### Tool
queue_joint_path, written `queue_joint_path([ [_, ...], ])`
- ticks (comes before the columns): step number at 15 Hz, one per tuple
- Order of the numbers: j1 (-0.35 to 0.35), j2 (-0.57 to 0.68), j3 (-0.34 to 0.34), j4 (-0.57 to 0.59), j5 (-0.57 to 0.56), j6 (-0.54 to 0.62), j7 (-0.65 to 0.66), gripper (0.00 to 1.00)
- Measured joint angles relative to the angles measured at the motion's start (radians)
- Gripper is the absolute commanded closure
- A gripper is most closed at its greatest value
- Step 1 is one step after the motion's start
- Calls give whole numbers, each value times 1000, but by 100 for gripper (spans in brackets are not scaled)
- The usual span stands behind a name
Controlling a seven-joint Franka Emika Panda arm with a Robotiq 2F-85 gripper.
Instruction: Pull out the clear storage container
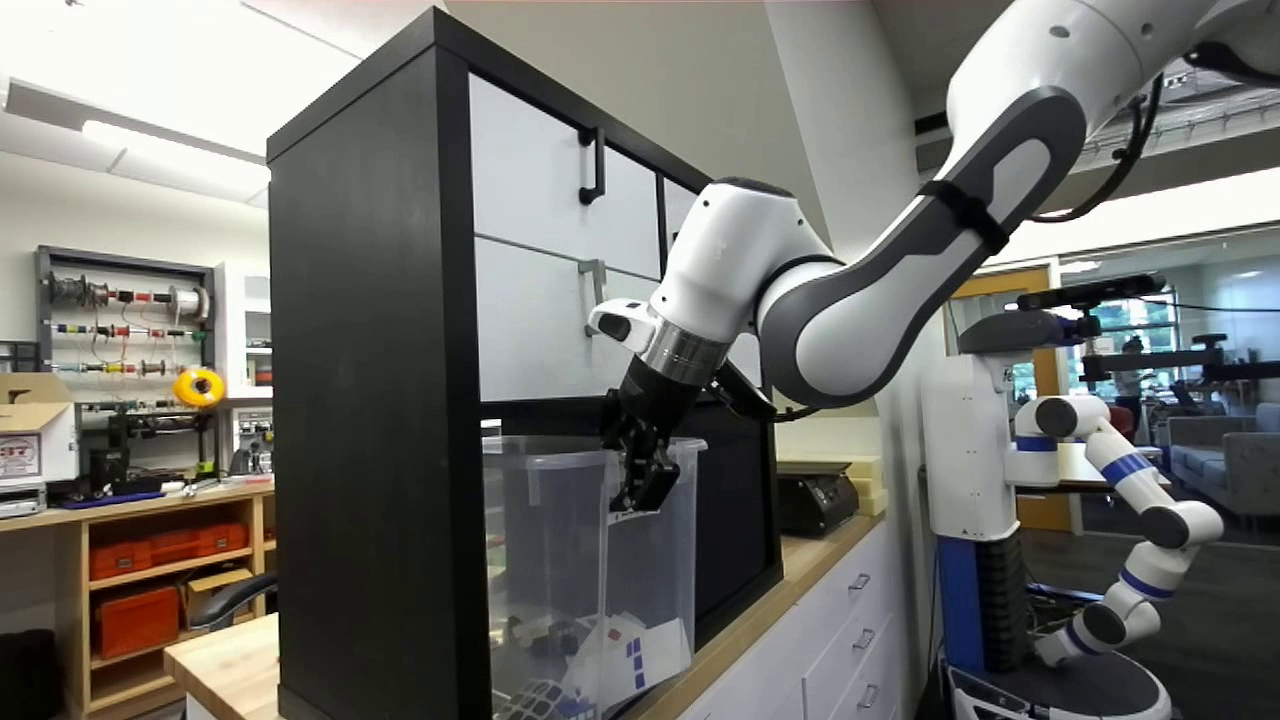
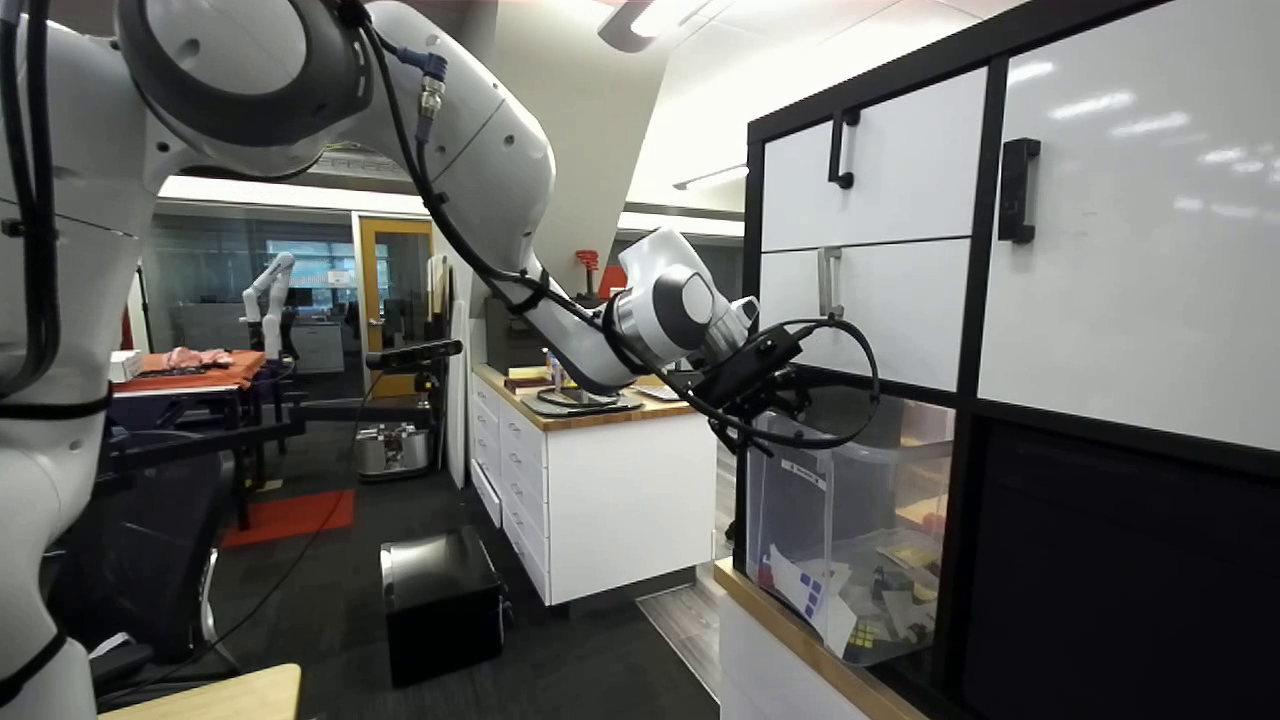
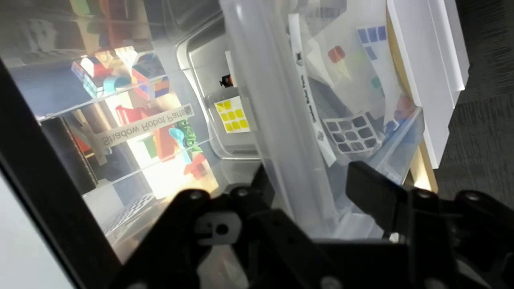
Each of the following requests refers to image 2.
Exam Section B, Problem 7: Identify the white drawer with black handle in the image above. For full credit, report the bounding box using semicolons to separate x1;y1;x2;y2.
758;70;991;256

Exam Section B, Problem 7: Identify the white island cabinet wooden top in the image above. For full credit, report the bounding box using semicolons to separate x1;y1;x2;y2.
464;364;724;613

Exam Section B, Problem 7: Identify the black box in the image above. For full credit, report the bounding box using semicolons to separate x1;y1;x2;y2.
377;524;513;694

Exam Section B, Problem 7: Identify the steel pot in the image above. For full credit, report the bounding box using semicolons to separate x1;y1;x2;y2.
352;420;437;480

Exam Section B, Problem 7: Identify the black office chair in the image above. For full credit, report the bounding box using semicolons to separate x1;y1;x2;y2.
51;454;234;671

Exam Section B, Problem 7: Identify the black cube shelf cabinet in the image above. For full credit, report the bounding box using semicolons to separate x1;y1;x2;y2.
724;0;1280;720

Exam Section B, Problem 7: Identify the white drawer with silver handle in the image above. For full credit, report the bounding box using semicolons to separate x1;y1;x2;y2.
758;235;977;396

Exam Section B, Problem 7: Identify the black thick base cable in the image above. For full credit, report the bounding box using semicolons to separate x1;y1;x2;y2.
0;0;66;406

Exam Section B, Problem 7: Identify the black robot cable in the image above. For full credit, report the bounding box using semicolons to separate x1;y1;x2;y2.
350;0;889;456

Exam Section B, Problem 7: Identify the light wooden table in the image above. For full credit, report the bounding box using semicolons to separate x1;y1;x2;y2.
97;660;310;720

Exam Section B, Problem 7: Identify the white card with blue dots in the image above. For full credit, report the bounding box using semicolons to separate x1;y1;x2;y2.
765;539;859;656

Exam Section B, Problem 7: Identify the black drawer handle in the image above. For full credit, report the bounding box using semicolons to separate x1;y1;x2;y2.
826;108;866;193

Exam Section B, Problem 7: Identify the red floor mat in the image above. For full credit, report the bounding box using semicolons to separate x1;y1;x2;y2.
218;486;362;551

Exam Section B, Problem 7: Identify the orange door frame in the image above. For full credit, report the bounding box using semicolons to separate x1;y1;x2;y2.
350;212;445;406

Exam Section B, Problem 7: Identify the clear plastic storage container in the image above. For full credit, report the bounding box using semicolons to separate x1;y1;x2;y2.
742;396;960;671

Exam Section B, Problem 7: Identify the silver drawer handle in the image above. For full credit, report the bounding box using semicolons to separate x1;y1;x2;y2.
818;246;850;322

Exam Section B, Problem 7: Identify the white counter with wooden top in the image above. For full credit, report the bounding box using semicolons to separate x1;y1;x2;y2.
705;556;929;720

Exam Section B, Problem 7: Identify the black horizontal bar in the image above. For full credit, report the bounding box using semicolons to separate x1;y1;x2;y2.
365;334;467;377

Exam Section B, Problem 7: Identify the table with red top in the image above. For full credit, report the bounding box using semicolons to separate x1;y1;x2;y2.
110;343;292;534

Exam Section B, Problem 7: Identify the white cabinet door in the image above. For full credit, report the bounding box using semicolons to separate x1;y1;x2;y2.
977;0;1280;456

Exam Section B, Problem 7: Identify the ceiling light fixture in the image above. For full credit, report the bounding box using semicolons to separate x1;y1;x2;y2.
596;0;727;57

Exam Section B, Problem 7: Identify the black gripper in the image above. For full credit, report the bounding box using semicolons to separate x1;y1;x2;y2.
693;323;814;454

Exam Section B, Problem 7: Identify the black door handle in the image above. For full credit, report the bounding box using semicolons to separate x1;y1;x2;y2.
995;136;1044;247

